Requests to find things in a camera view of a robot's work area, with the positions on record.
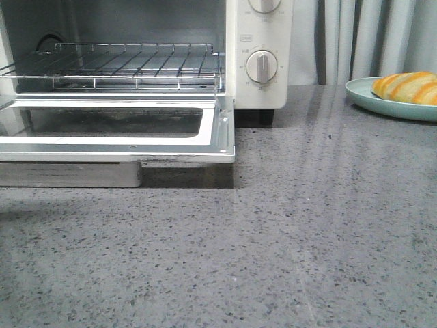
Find metal wire oven rack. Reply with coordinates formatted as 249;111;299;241
1;43;225;94

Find black right oven foot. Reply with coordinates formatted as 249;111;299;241
259;109;274;126

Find white Toshiba toaster oven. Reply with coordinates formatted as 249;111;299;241
1;1;293;111

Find striped golden croissant bread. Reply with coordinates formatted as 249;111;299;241
371;71;436;105

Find silver oven door handle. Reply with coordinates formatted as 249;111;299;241
1;161;143;187

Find upper white oven knob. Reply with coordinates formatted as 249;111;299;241
249;0;281;14

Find glass oven door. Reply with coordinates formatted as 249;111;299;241
1;96;235;163

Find teal round plate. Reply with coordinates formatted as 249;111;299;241
345;77;436;122

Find lower white timer knob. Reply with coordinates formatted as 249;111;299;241
246;50;278;84

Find light grey curtain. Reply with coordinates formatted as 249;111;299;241
288;0;436;85

